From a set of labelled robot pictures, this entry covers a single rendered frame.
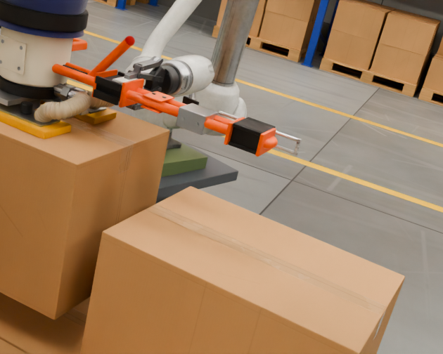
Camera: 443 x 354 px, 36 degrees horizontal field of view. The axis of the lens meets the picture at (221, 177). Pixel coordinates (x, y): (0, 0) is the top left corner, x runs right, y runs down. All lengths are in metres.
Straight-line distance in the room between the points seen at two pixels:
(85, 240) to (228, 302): 0.41
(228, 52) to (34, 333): 1.11
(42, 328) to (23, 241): 0.31
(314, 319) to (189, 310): 0.26
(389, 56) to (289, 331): 7.48
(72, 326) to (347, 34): 7.24
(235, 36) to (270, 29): 6.68
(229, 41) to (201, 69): 0.49
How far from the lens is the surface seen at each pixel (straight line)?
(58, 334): 1.87
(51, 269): 1.64
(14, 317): 1.92
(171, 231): 1.58
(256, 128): 1.46
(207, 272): 1.45
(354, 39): 8.77
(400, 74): 8.73
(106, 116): 1.79
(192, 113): 1.51
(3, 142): 1.62
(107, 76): 1.66
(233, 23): 2.32
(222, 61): 2.37
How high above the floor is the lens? 1.66
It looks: 21 degrees down
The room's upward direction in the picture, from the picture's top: 14 degrees clockwise
